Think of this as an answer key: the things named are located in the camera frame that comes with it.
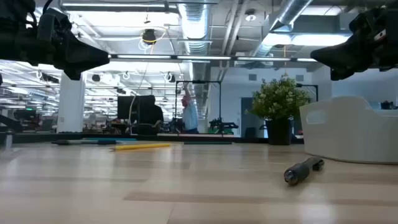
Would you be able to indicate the yellow pencil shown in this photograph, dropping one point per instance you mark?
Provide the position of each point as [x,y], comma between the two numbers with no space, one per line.
[140,146]

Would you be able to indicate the black background station frame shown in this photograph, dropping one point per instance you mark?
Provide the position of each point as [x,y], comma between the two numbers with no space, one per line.
[199,81]

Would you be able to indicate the rectangular ceiling light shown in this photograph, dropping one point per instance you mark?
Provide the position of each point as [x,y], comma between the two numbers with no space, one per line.
[311,40]

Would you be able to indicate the green exit sign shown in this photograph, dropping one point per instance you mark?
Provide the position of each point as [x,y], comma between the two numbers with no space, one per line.
[30,109]

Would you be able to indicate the long linear ceiling light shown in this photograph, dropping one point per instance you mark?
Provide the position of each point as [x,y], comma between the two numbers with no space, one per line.
[202,58]

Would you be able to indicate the white square column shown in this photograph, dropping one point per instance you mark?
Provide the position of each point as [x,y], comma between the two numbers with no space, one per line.
[71,105]

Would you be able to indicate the black thin metal stand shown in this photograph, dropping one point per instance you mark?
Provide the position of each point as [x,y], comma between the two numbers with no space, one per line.
[308,85]

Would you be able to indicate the black background robot arm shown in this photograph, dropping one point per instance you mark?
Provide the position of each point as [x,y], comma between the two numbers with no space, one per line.
[222,126]

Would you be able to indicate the dark blue door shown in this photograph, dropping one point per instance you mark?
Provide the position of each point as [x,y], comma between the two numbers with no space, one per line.
[245,124]

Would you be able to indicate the grey wall vent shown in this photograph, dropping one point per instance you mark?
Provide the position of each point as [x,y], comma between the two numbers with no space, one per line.
[299,77]
[252,77]

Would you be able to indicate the white round ceiling sensor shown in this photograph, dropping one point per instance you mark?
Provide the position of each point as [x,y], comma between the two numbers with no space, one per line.
[250,17]

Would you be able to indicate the person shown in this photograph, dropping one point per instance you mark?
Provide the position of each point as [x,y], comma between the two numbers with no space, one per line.
[157,118]
[189,116]

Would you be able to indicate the potted green plant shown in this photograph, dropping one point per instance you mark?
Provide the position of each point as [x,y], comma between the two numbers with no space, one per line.
[278,99]

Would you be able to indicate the black computer monitor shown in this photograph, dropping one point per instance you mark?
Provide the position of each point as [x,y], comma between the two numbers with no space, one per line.
[124,107]
[146,99]

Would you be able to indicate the black pen with clear barrel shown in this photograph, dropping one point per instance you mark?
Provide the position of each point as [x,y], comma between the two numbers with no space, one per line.
[71,142]
[300,171]

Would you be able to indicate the black diagonal beam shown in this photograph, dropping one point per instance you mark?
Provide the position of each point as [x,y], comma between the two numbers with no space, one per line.
[9,122]

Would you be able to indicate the black background equipment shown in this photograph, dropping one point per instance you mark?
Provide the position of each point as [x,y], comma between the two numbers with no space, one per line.
[388,105]

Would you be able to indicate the red and black machine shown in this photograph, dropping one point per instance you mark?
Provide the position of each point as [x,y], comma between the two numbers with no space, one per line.
[26,118]

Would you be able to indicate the black aluminium table frame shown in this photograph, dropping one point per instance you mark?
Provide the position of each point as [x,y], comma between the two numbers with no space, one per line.
[37,138]

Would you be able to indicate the silver ventilation duct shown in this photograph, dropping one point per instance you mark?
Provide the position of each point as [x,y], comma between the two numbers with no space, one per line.
[290,11]
[194,21]

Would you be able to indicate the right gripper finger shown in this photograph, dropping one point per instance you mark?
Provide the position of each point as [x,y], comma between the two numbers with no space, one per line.
[339,53]
[339,68]

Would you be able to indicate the blue pencil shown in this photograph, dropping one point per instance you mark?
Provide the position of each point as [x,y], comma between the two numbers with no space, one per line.
[130,139]

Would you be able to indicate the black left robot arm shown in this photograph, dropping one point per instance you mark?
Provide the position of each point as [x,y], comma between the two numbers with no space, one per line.
[15,31]

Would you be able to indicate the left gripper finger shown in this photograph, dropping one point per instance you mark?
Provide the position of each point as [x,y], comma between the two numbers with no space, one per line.
[84,53]
[90,66]

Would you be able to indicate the dark green pencil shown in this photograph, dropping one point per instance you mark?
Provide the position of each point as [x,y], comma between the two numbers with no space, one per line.
[208,143]

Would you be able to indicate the grey metal post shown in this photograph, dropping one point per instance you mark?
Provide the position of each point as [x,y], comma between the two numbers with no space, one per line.
[8,140]

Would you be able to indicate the light grey plastic bin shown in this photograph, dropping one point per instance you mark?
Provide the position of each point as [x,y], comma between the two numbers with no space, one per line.
[342,137]

